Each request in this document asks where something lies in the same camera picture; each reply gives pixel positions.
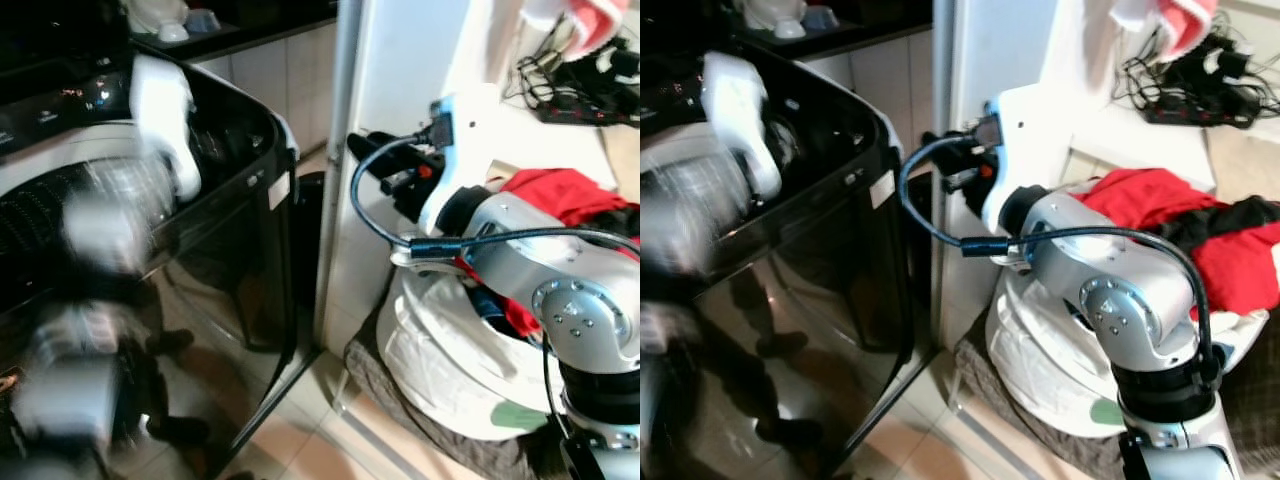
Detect black garment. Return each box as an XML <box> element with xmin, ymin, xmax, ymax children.
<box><xmin>1158</xmin><ymin>195</ymin><xmax>1280</xmax><ymax>253</ymax></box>
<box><xmin>590</xmin><ymin>203</ymin><xmax>641</xmax><ymax>239</ymax></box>

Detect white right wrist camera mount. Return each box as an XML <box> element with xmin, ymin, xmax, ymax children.
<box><xmin>975</xmin><ymin>85</ymin><xmax>1061</xmax><ymax>266</ymax></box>
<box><xmin>390</xmin><ymin>95</ymin><xmax>506</xmax><ymax>269</ymax></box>

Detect black top-load washing machine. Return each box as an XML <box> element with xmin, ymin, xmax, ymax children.
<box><xmin>0</xmin><ymin>40</ymin><xmax>301</xmax><ymax>480</ymax></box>
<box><xmin>640</xmin><ymin>45</ymin><xmax>906</xmax><ymax>480</ymax></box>

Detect tangled black power cables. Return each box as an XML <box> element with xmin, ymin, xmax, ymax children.
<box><xmin>503</xmin><ymin>35</ymin><xmax>641</xmax><ymax>113</ymax></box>
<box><xmin>1112</xmin><ymin>28</ymin><xmax>1280</xmax><ymax>113</ymax></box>

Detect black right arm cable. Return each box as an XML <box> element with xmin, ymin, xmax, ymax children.
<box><xmin>350</xmin><ymin>135</ymin><xmax>641</xmax><ymax>263</ymax></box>
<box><xmin>897</xmin><ymin>133</ymin><xmax>1219</xmax><ymax>386</ymax></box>

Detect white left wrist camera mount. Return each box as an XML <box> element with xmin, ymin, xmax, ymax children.
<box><xmin>700</xmin><ymin>50</ymin><xmax>784</xmax><ymax>201</ymax></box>
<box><xmin>128</xmin><ymin>52</ymin><xmax>203</xmax><ymax>203</ymax></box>

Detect white laundry bag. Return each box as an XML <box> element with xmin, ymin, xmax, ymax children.
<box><xmin>377</xmin><ymin>262</ymin><xmax>566</xmax><ymax>443</ymax></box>
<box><xmin>984</xmin><ymin>268</ymin><xmax>1273</xmax><ymax>443</ymax></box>

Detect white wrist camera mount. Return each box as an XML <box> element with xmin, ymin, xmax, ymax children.
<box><xmin>700</xmin><ymin>50</ymin><xmax>784</xmax><ymax>201</ymax></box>
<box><xmin>128</xmin><ymin>52</ymin><xmax>203</xmax><ymax>203</ymax></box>
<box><xmin>390</xmin><ymin>95</ymin><xmax>506</xmax><ymax>269</ymax></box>
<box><xmin>975</xmin><ymin>85</ymin><xmax>1061</xmax><ymax>266</ymax></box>

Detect pink and white towel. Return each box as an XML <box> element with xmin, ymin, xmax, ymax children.
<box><xmin>520</xmin><ymin>0</ymin><xmax>634</xmax><ymax>63</ymax></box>
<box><xmin>1108</xmin><ymin>0</ymin><xmax>1223</xmax><ymax>63</ymax></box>

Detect white round container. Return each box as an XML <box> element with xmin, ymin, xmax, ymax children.
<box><xmin>123</xmin><ymin>0</ymin><xmax>191</xmax><ymax>44</ymax></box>
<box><xmin>740</xmin><ymin>0</ymin><xmax>807</xmax><ymax>41</ymax></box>

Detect dark countertop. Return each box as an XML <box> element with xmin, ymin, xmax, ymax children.
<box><xmin>735</xmin><ymin>0</ymin><xmax>934</xmax><ymax>59</ymax></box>
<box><xmin>128</xmin><ymin>0</ymin><xmax>339</xmax><ymax>63</ymax></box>

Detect black power strip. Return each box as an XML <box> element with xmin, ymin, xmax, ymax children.
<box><xmin>1143</xmin><ymin>92</ymin><xmax>1263</xmax><ymax>129</ymax></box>
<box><xmin>538</xmin><ymin>92</ymin><xmax>641</xmax><ymax>127</ymax></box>

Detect red garment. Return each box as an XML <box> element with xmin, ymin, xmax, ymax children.
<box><xmin>1078</xmin><ymin>167</ymin><xmax>1280</xmax><ymax>317</ymax></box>
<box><xmin>455</xmin><ymin>168</ymin><xmax>641</xmax><ymax>336</ymax></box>

